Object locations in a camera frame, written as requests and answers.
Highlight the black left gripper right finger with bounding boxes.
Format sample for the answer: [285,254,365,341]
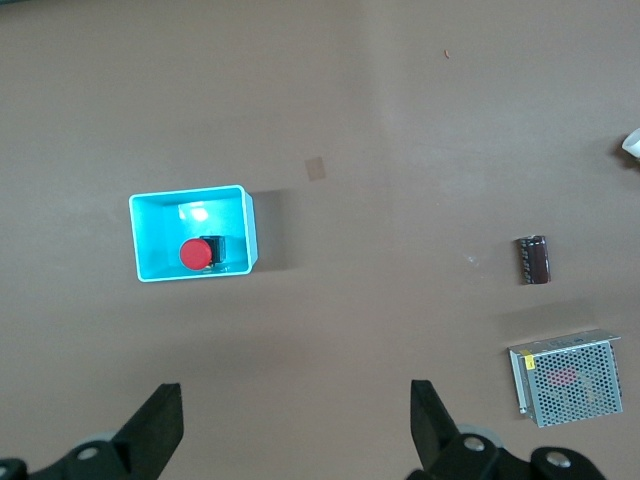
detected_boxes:
[406,379,502,480]

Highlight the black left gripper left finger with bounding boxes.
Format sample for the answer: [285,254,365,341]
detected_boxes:
[34,382,185,480]

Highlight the red mushroom push button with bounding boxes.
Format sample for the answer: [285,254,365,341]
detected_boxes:
[178,234,227,274]

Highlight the perforated metal power supply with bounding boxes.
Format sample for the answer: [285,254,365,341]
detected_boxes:
[507,328,625,429]

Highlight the teal plastic open box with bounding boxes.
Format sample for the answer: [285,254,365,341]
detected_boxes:
[128,184,261,285]

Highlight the dark brown cylindrical capacitor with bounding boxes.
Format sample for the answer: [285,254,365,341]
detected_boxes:
[516,234,554,287]

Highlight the brown tape patch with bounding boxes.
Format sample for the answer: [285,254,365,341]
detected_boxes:
[303,157,328,182]

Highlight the metal pipe fitting white ends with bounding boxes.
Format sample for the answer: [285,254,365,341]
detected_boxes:
[620,127,640,162]

